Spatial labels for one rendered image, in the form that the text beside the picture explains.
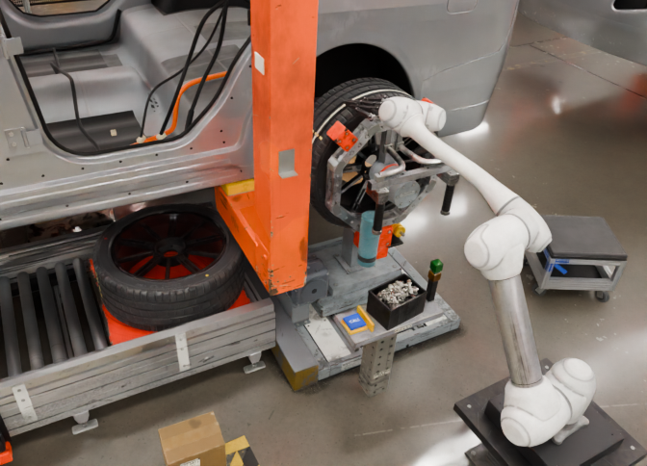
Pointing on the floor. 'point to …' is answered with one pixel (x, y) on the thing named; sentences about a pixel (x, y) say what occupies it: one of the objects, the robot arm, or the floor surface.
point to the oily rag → (90, 220)
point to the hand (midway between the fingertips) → (352, 103)
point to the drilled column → (376, 365)
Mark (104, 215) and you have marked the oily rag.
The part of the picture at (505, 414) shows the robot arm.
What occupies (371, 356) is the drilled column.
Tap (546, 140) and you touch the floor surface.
